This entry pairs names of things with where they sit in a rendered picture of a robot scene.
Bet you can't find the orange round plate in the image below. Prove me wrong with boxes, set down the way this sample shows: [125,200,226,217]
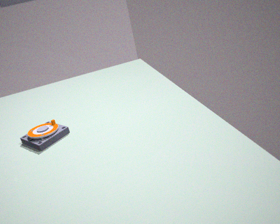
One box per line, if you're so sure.
[27,119,58,139]

